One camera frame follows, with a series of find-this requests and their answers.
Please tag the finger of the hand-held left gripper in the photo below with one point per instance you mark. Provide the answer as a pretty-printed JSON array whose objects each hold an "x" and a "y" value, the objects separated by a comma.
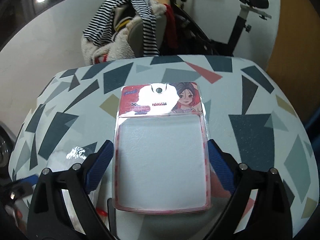
[{"x": 26, "y": 181}]

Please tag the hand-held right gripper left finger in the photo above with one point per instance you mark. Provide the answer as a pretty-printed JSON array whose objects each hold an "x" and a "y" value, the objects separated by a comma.
[{"x": 100, "y": 162}]

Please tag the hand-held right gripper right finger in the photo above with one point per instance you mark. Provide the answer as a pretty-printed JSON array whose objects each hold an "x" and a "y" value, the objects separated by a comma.
[{"x": 222, "y": 166}]

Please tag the white cotton-filled plastic bag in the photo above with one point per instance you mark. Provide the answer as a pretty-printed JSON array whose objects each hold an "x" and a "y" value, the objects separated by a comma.
[{"x": 70, "y": 155}]

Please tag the pink blister pack card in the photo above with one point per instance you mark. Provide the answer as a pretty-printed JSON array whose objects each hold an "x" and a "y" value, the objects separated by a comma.
[{"x": 162, "y": 160}]

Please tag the geometric patterned tablecloth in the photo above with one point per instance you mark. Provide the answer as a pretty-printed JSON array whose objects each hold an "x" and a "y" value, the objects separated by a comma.
[{"x": 250, "y": 130}]

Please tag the grey chair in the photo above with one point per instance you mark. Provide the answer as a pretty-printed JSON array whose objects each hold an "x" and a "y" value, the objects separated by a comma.
[{"x": 136, "y": 37}]

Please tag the black exercise bike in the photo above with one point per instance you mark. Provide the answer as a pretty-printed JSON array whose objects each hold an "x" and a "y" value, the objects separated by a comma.
[{"x": 237, "y": 30}]

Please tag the brown wooden door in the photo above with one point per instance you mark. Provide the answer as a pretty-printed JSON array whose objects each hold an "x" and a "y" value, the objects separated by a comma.
[{"x": 295, "y": 42}]

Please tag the dark jacket with yellow stripes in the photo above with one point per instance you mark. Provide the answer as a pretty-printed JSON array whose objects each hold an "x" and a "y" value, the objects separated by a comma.
[{"x": 125, "y": 21}]

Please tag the red cloth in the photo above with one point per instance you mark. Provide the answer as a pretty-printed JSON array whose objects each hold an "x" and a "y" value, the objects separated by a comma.
[{"x": 171, "y": 30}]

